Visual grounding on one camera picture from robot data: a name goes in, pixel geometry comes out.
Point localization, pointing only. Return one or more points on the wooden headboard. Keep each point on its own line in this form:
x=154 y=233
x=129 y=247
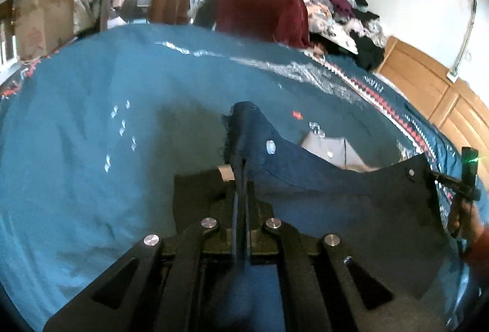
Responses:
x=450 y=106

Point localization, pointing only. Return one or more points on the cardboard box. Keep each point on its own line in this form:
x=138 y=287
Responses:
x=42 y=26

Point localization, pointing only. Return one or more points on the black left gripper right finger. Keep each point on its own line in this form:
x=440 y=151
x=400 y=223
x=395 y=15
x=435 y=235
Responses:
x=324 y=285

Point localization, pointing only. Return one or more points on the person's right hand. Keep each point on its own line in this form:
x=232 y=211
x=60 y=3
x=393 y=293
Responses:
x=465 y=217

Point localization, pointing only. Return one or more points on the dark red cloth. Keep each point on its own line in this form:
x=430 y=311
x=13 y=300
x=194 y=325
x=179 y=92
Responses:
x=281 y=21

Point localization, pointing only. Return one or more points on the dark navy jeans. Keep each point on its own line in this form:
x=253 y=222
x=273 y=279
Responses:
x=389 y=217

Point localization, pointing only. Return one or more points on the blue patterned bed cover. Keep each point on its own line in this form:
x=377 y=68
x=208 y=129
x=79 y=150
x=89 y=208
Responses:
x=89 y=157

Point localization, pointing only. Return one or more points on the wooden chair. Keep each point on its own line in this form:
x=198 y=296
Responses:
x=8 y=46

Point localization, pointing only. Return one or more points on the pile of mixed clothes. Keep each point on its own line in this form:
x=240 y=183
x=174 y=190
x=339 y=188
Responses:
x=351 y=26

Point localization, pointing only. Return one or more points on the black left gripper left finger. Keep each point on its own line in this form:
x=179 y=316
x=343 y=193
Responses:
x=150 y=288

